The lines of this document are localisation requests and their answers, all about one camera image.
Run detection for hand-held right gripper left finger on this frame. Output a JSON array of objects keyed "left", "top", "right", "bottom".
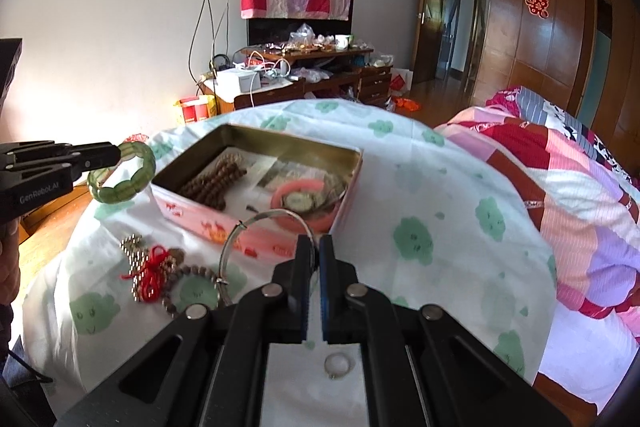
[{"left": 55, "top": 234, "right": 318, "bottom": 427}]

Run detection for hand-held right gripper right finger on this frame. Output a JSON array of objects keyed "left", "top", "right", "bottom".
[{"left": 320, "top": 234, "right": 571, "bottom": 427}]

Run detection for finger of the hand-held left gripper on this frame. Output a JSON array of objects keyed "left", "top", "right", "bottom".
[
  {"left": 0, "top": 139, "right": 123, "bottom": 164},
  {"left": 0, "top": 157, "right": 123, "bottom": 188}
]

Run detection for green jade bangle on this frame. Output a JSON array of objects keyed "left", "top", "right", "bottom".
[{"left": 87, "top": 142, "right": 157, "bottom": 204}]

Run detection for pink bangle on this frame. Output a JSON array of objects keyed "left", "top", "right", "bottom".
[{"left": 270, "top": 179, "right": 341, "bottom": 233}]

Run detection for thin silver bangle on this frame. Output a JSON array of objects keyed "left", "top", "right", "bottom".
[{"left": 218, "top": 211, "right": 318, "bottom": 304}]

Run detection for pink tin box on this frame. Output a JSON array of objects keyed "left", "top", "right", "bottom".
[{"left": 150, "top": 123, "right": 364, "bottom": 260}]

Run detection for wooden bead bracelet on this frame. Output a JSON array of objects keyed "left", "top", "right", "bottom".
[{"left": 179, "top": 157, "right": 248, "bottom": 210}]

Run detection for person's left hand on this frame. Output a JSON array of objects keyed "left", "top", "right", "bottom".
[{"left": 0, "top": 219, "right": 22, "bottom": 305}]

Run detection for printed paper leaflet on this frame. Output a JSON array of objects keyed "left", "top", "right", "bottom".
[{"left": 220, "top": 149, "right": 326, "bottom": 208}]

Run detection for red and yellow bag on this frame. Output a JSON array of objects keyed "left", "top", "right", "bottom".
[{"left": 173, "top": 94, "right": 219, "bottom": 125}]

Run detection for green cloud print tablecloth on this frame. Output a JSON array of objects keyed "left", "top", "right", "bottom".
[{"left": 22, "top": 99, "right": 558, "bottom": 427}]

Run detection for dark blue clothing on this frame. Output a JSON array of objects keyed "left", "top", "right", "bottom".
[{"left": 0, "top": 302, "right": 56, "bottom": 408}]

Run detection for white cardboard box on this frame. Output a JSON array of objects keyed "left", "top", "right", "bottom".
[{"left": 216, "top": 69, "right": 262, "bottom": 95}]

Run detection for wooden television cabinet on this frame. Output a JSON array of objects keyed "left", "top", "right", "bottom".
[{"left": 200, "top": 47, "right": 393, "bottom": 112}]

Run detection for white and red paper bag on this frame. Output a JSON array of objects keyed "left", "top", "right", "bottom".
[{"left": 390, "top": 68, "right": 415, "bottom": 98}]

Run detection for black television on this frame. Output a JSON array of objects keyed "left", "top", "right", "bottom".
[{"left": 247, "top": 18, "right": 352, "bottom": 48}]

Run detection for clear bag of snacks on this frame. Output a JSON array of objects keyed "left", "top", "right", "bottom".
[{"left": 290, "top": 23, "right": 316, "bottom": 48}]

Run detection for patchwork quilt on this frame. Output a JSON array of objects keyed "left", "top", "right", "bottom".
[{"left": 435, "top": 87, "right": 640, "bottom": 320}]

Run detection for white bed sheet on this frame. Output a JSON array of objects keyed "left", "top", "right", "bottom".
[{"left": 537, "top": 307, "right": 640, "bottom": 413}]

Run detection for wooden door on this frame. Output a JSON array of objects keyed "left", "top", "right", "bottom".
[{"left": 410, "top": 0, "right": 493, "bottom": 92}]

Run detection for wooden wardrobe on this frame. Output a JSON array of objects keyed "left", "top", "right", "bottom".
[{"left": 417, "top": 0, "right": 640, "bottom": 158}]

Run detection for silver ring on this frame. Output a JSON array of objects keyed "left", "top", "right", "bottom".
[{"left": 324, "top": 353, "right": 353, "bottom": 380}]

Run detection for metal bead bracelet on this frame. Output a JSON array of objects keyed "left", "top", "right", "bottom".
[{"left": 120, "top": 234, "right": 151, "bottom": 303}]

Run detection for brown bead bracelet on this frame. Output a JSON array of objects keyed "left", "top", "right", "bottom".
[{"left": 161, "top": 248, "right": 232, "bottom": 319}]

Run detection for red string bracelet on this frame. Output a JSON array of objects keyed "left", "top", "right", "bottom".
[{"left": 121, "top": 245, "right": 173, "bottom": 303}]

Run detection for hanging black cables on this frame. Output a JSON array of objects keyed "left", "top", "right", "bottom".
[{"left": 189, "top": 0, "right": 231, "bottom": 82}]

